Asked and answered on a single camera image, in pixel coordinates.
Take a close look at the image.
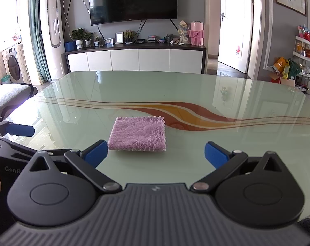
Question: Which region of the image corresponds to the white shelf rack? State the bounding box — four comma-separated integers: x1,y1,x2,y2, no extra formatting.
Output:
292,26,310,64

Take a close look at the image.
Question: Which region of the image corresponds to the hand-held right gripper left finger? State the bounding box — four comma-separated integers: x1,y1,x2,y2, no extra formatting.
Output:
29,140,123,192

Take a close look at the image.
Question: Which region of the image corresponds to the small plant in glass pot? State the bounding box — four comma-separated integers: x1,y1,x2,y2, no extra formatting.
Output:
84,32,94,48

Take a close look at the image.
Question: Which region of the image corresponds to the orange plastic bag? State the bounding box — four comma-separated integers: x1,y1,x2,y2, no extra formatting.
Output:
273,57,290,79

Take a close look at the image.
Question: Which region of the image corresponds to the pink and grey towel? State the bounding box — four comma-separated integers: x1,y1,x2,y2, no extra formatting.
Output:
107,116,168,152

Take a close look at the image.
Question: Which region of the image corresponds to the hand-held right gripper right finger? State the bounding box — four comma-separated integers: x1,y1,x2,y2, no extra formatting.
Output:
190,141,282,192

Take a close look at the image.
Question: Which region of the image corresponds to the green plastic bag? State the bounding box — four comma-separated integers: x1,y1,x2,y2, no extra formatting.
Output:
287,59,302,79

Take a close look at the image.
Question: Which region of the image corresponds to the white door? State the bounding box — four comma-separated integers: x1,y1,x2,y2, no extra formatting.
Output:
219,0,253,73

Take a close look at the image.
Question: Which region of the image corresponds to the white TV cabinet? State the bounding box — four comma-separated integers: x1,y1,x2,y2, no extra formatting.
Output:
65,43,207,74

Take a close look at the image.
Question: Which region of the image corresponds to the pink gift box with bow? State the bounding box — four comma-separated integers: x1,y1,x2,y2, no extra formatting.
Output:
188,22,205,46

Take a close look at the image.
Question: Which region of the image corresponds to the window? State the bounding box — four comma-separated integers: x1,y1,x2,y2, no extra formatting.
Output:
0,0,19,47

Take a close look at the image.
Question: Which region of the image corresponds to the teal curtain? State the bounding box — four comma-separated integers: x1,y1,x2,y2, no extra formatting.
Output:
28,0,51,82

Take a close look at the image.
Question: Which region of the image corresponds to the black television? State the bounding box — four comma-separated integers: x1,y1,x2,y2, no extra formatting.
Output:
88,0,178,26

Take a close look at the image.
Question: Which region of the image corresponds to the silver washing machine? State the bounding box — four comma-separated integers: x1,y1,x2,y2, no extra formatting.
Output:
1,43,31,84

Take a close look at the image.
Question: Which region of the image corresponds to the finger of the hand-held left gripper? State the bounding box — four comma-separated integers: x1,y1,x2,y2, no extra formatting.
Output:
0,116,35,137
0,136,41,160

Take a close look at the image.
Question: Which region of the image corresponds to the cardboard box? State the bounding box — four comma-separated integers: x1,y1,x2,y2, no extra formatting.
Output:
279,77,295,88

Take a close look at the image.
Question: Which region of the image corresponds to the wrapped flower bouquet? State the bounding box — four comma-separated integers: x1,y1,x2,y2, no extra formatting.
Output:
178,20,190,45

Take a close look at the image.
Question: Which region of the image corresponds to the green plant in white pot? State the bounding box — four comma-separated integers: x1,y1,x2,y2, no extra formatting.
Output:
71,28,87,49

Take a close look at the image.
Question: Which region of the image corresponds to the white tower air conditioner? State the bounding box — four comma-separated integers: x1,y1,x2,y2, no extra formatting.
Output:
39,0,68,80

